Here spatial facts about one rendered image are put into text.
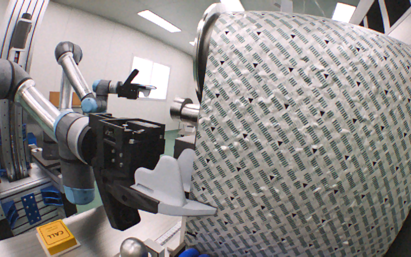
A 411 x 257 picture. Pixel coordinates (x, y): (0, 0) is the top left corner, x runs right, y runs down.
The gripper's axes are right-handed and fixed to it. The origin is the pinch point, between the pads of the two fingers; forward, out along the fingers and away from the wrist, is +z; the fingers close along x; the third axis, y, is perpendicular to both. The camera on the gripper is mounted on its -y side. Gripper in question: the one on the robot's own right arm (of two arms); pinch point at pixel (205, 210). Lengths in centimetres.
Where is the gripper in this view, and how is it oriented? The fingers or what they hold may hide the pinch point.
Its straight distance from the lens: 19.1
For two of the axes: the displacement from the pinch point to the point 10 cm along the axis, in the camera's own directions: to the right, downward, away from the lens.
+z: 8.9, 1.9, -4.2
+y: 1.4, -9.8, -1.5
